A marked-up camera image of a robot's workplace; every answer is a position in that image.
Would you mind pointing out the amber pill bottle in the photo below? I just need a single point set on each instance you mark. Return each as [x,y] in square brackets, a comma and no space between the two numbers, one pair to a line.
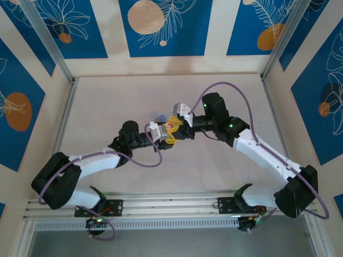
[169,125]

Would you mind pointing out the blue pill organizer box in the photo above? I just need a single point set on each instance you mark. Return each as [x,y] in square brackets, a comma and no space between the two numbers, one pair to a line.
[159,116]

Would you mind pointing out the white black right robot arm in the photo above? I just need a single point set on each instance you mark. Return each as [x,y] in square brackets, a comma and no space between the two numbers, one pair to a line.
[268,155]

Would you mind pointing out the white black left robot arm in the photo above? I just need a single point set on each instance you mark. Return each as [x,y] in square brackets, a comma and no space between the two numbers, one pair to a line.
[99,162]

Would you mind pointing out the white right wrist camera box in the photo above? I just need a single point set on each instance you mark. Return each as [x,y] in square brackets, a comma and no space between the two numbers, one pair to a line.
[183,112]

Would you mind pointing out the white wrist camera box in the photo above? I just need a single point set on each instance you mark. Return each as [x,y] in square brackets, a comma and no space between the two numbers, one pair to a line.
[183,112]
[158,131]

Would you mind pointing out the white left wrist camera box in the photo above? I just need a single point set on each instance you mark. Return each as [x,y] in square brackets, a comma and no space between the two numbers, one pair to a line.
[158,131]

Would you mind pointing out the aluminium right side rail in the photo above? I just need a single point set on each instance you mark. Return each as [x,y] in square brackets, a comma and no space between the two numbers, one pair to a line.
[273,107]

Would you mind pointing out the aluminium front frame rail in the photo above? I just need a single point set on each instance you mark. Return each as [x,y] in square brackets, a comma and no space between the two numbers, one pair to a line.
[171,204]

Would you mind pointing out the aluminium left side rail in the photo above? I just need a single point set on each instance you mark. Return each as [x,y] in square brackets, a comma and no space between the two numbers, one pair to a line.
[65,117]

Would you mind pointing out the blue floral wall panel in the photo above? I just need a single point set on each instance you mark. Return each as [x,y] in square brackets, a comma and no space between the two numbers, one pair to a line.
[171,29]
[77,29]
[319,107]
[16,107]
[257,26]

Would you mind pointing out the aluminium right corner post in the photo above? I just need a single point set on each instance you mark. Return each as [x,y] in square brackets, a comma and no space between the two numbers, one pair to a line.
[284,37]

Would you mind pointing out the aluminium corner post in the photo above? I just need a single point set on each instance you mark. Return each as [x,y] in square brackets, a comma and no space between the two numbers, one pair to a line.
[284,37]
[45,37]

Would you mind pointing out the aluminium left corner post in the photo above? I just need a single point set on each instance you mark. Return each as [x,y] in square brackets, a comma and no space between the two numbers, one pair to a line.
[45,37]

